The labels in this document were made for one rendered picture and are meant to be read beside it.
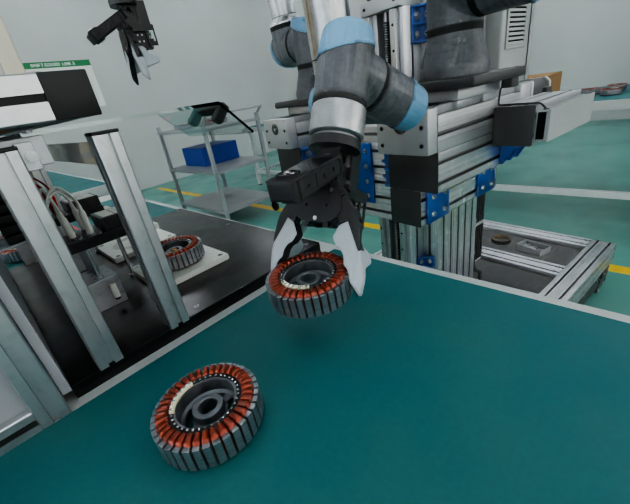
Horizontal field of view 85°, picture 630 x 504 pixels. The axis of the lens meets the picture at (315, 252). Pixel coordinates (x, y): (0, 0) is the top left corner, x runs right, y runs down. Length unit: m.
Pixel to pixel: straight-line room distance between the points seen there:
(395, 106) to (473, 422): 0.41
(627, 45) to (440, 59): 6.04
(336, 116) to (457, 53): 0.46
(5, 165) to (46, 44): 5.79
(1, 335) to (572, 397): 0.59
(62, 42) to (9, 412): 5.94
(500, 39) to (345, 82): 0.88
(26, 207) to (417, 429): 0.47
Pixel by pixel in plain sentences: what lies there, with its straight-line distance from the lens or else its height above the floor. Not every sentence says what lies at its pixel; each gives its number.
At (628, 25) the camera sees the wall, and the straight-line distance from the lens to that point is 6.87.
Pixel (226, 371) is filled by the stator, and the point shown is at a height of 0.79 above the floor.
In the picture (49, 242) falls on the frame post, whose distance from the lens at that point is 0.49.
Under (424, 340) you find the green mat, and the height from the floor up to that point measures 0.75.
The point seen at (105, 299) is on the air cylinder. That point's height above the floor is 0.79.
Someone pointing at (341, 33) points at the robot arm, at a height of 1.12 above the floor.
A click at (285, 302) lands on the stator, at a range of 0.41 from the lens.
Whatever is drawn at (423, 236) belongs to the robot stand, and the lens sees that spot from 1.26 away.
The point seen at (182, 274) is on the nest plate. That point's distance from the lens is 0.70.
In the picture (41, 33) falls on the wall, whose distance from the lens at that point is 6.28.
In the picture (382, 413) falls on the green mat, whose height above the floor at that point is 0.75.
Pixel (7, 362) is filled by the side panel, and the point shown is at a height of 0.85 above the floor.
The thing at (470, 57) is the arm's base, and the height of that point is 1.07.
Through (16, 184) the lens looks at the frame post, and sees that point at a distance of 0.48.
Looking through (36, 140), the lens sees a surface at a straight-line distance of 0.54.
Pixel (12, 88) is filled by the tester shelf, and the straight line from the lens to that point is 0.46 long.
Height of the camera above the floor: 1.06
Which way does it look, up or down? 25 degrees down
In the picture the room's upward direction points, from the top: 10 degrees counter-clockwise
